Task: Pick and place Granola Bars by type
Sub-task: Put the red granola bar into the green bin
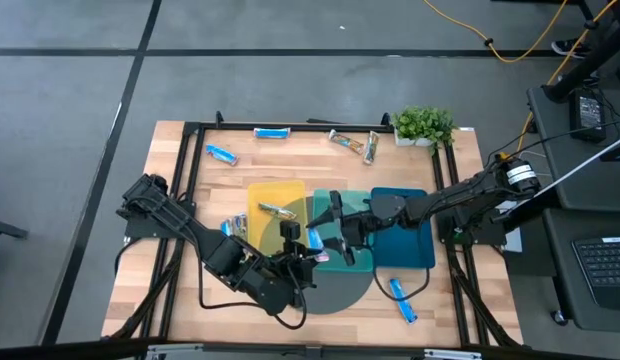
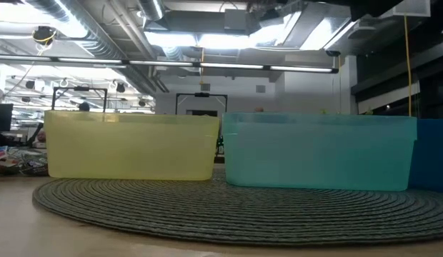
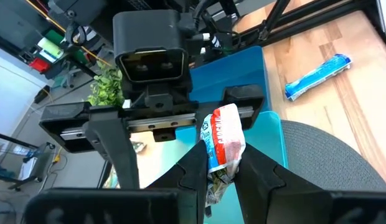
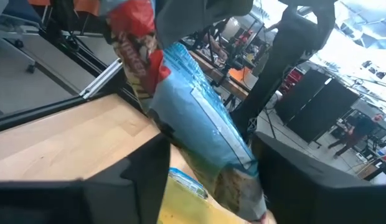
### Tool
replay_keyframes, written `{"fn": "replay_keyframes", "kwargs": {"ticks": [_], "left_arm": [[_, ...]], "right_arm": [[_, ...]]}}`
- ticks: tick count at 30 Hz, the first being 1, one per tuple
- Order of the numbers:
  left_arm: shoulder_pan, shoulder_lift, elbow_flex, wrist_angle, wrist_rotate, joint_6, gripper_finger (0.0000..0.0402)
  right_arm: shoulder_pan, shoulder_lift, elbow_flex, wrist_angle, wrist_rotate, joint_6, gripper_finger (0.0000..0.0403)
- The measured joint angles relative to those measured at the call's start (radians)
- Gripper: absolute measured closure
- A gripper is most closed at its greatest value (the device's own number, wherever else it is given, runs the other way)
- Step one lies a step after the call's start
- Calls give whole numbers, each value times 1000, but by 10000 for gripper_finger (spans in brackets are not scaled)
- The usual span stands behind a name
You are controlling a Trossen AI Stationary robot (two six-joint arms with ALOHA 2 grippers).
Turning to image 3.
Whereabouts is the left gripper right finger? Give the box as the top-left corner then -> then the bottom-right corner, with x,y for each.
235,142 -> 386,224

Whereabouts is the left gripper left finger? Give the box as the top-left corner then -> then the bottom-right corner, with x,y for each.
23,139 -> 209,224

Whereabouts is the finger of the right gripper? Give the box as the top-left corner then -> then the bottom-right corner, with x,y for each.
39,101 -> 141,190
195,83 -> 265,143

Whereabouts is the green wrapper granola bar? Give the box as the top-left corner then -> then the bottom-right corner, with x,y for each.
131,141 -> 148,154

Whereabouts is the white red chocolate granola bar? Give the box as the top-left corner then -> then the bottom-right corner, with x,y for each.
200,103 -> 247,208

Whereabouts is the blue wrapper granola bar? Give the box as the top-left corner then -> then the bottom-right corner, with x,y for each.
285,53 -> 352,102

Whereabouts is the green brown granola bar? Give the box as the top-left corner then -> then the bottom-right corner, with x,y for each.
102,166 -> 121,190

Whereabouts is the dark blue plastic bin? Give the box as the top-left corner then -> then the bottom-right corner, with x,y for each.
188,45 -> 272,113

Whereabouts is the teal plastic bin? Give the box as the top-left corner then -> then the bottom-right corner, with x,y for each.
174,110 -> 290,224

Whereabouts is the green plant in white pot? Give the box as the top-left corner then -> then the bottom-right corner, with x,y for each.
86,60 -> 125,107

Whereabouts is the round grey woven mat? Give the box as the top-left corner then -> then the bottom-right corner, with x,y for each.
280,119 -> 386,192

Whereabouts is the red box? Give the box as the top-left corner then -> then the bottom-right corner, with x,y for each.
28,57 -> 51,73

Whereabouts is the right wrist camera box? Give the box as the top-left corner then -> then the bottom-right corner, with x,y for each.
113,9 -> 189,85

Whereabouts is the yellow extension cable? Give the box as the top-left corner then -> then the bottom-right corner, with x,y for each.
24,0 -> 113,67

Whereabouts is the black aluminium table frame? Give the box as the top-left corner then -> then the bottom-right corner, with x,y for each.
233,0 -> 386,47

